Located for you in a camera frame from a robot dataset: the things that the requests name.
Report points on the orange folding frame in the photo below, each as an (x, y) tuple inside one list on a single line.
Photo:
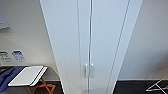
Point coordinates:
[(40, 87)]

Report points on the grey wall-mounted board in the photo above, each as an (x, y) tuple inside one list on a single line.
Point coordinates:
[(3, 20)]

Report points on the flat white board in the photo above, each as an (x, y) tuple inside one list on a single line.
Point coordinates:
[(28, 75)]

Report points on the white wardrobe door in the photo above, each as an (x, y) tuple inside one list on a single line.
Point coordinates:
[(66, 40), (110, 40)]

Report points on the blue plastic object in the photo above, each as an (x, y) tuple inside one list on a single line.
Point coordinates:
[(7, 78)]

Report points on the white wall sign blue print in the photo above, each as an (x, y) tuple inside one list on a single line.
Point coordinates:
[(18, 55)]

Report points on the white wall sign black print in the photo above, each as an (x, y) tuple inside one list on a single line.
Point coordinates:
[(4, 56)]

